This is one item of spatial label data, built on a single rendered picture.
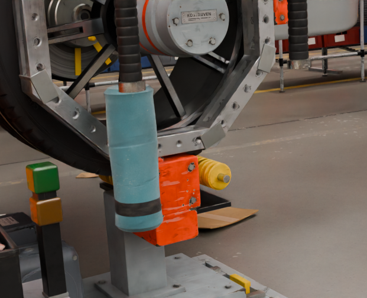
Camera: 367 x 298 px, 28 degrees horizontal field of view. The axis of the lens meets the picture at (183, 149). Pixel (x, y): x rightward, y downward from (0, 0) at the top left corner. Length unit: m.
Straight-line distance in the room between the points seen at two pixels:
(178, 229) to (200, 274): 0.32
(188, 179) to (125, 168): 0.23
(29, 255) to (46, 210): 0.40
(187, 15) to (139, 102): 0.17
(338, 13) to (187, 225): 0.99
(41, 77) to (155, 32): 0.22
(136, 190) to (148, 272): 0.41
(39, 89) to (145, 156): 0.23
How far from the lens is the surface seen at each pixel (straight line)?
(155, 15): 1.33
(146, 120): 1.30
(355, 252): 2.58
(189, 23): 1.31
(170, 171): 1.48
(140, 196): 1.33
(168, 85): 1.58
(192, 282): 1.78
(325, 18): 2.25
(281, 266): 2.46
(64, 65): 1.94
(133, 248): 1.67
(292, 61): 1.36
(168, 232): 1.51
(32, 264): 1.50
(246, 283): 1.88
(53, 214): 1.14
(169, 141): 1.48
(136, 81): 1.18
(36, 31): 1.35
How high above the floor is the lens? 0.91
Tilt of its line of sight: 12 degrees down
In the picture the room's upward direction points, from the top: 4 degrees counter-clockwise
